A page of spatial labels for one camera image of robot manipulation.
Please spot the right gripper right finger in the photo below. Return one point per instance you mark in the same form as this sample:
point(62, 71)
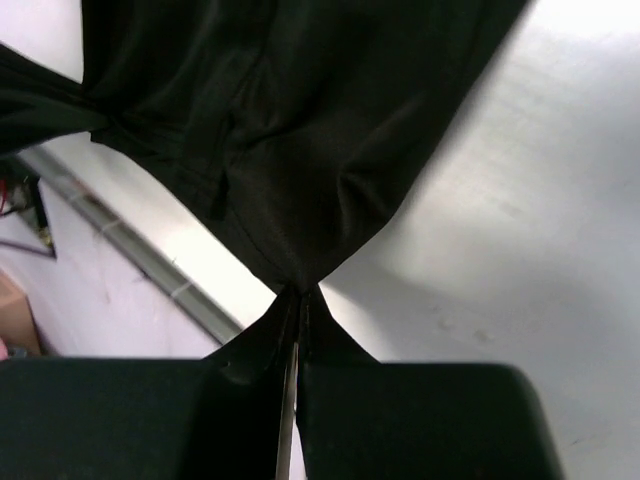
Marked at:
point(360, 418)

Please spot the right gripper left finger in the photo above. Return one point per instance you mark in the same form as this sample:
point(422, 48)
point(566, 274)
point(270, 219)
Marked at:
point(226, 416)

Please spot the black t shirt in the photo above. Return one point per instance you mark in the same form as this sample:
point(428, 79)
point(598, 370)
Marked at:
point(293, 130)

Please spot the aluminium table rail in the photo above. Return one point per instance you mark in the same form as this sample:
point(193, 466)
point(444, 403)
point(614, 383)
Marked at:
point(154, 267)

